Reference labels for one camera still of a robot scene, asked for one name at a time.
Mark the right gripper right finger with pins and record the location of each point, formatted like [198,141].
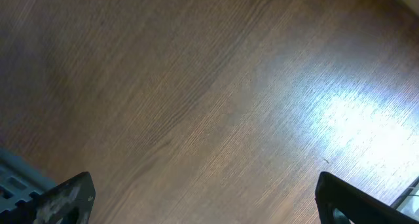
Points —
[340,202]

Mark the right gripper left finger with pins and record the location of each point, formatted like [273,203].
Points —
[69,202]

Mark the grey plastic basket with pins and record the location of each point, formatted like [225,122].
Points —
[20,182]

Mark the metal table edge rail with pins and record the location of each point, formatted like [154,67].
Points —
[408,202]

